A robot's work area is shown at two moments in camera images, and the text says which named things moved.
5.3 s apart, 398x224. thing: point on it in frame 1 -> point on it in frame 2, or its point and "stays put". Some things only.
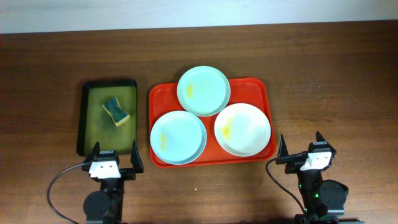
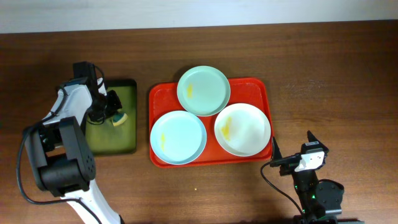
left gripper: [128, 173] -> [112, 101]
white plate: [242, 129] stays put
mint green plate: [203, 91] stays put
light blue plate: [178, 137] stays put
